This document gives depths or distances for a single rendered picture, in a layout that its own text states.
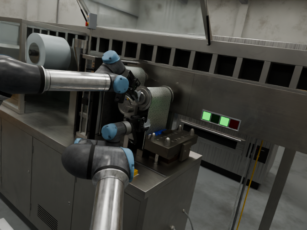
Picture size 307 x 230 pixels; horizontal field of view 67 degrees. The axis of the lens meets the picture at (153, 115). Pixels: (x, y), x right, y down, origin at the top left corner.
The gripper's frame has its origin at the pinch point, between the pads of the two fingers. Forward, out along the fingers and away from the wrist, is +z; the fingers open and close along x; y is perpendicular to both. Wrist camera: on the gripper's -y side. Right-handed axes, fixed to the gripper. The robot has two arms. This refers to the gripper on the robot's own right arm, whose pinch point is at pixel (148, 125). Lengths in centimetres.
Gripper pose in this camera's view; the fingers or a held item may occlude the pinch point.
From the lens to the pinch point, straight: 140.4
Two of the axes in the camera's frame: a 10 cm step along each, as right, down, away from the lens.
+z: 5.7, -1.1, 8.1
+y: 1.6, -9.5, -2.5
